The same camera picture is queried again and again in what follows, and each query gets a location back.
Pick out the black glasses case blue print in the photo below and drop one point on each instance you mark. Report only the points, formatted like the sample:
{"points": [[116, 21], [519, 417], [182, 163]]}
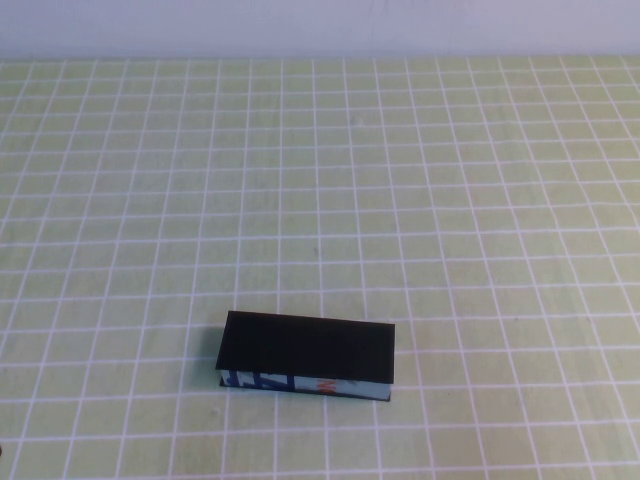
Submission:
{"points": [[305, 350]]}

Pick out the green white-grid tablecloth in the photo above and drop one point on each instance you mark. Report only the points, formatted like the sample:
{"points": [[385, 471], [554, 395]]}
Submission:
{"points": [[250, 150]]}

